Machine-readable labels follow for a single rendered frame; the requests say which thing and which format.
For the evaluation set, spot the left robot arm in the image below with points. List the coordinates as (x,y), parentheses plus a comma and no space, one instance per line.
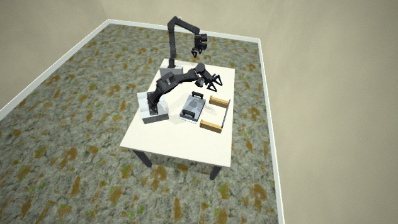
(191,28)

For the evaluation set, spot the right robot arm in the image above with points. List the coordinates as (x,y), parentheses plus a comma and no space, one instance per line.
(192,75)

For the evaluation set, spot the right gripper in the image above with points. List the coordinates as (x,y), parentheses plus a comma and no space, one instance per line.
(213,79)

